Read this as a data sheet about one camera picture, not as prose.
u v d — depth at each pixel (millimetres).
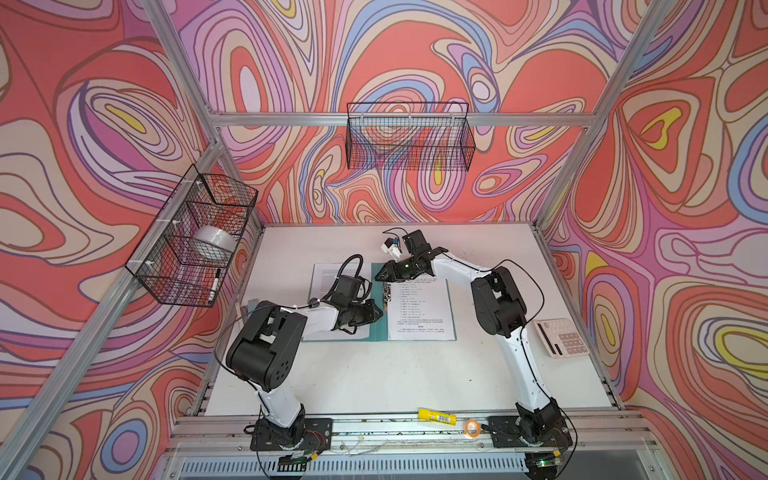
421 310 959
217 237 722
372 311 825
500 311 616
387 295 977
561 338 881
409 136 965
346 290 768
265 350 483
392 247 954
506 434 730
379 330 923
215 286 713
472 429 750
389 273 913
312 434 730
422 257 801
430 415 749
